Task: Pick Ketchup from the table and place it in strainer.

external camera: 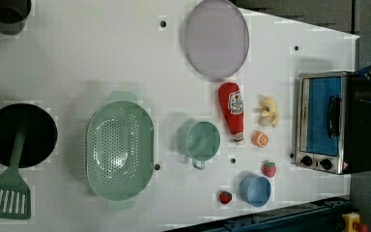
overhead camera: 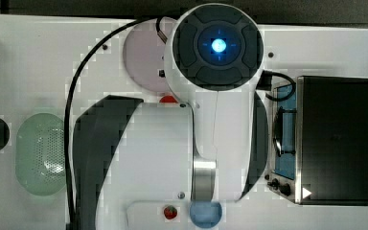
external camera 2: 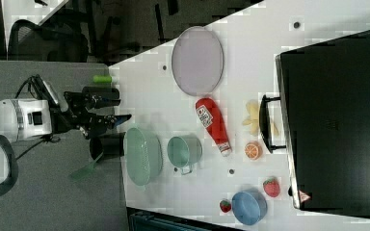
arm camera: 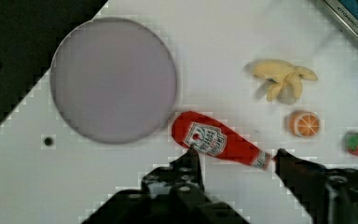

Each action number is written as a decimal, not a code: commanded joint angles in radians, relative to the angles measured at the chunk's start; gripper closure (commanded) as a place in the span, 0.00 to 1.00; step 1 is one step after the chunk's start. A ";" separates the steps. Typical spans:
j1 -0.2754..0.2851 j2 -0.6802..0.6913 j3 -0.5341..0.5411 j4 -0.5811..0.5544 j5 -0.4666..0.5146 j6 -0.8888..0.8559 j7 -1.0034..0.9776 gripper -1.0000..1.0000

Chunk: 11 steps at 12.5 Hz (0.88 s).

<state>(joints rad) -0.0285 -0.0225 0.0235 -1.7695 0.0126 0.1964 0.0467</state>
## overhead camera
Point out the blue plastic cup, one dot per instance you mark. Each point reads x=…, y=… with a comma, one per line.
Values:
x=204, y=214

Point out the red plush strawberry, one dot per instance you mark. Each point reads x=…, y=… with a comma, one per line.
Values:
x=170, y=212

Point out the green oval strainer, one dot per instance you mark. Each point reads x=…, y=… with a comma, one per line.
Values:
x=39, y=157

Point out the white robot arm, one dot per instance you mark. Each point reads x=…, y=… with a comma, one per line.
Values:
x=188, y=165

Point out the black toaster oven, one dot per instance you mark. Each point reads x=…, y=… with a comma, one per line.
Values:
x=318, y=144

